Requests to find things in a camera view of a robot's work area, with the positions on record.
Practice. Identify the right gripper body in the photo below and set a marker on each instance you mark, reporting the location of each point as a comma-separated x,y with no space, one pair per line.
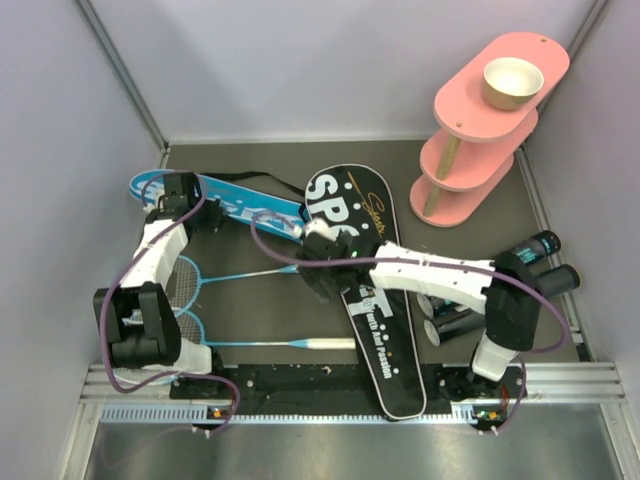
314,278

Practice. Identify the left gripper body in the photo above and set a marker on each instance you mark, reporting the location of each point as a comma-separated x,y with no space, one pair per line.
209,216

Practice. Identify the blue sport racket bag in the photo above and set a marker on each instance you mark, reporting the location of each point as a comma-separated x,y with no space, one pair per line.
239,202

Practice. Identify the black sport racket bag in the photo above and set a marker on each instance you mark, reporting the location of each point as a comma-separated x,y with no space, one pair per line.
356,200

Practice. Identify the black shuttlecock tube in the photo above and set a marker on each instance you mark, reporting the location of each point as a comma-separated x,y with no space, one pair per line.
530,251
510,315

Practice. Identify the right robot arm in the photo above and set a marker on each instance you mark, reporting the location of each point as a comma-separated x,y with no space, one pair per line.
374,281

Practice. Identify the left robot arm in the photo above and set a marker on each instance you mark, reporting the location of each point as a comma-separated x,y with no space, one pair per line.
137,325

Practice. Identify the blue badminton racket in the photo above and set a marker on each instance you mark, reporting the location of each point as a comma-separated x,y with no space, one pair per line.
187,280

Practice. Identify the white badminton racket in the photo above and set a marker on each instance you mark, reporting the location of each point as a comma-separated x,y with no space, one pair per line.
192,328

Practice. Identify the pink three-tier shelf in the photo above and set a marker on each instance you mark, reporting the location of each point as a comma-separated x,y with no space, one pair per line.
474,147

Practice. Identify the gold white bowl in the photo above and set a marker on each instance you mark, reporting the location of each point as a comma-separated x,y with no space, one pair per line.
509,83

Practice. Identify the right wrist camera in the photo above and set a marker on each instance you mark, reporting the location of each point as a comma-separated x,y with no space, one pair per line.
315,226

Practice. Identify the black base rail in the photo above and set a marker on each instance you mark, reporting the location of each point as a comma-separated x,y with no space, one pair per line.
320,394

